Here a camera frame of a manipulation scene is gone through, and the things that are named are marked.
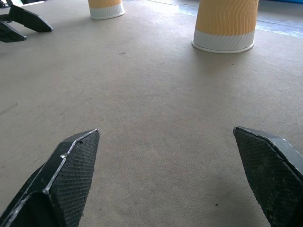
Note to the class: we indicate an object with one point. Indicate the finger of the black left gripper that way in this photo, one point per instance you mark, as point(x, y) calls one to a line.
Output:
point(9, 34)
point(29, 20)

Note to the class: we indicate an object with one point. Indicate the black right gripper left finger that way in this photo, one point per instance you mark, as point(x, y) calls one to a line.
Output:
point(68, 179)

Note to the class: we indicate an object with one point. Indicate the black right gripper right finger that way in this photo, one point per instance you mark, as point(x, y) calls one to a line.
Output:
point(270, 175)

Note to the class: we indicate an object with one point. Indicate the orange and white paper cup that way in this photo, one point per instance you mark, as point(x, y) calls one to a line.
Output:
point(107, 9)
point(226, 26)

